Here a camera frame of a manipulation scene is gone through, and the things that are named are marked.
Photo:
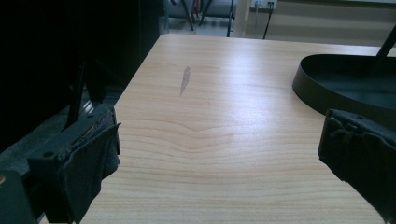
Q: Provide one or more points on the black metal rod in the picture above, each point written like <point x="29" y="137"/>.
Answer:
<point x="386" y="46"/>

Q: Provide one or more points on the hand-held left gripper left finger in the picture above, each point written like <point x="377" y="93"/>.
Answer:
<point x="77" y="161"/>

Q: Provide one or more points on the black metal stand legs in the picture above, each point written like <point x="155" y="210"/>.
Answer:
<point x="199" y="12"/>

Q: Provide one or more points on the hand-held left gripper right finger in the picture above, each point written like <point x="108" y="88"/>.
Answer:
<point x="361" y="149"/>

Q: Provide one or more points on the black round metal tray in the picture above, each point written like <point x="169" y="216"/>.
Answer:
<point x="348" y="84"/>

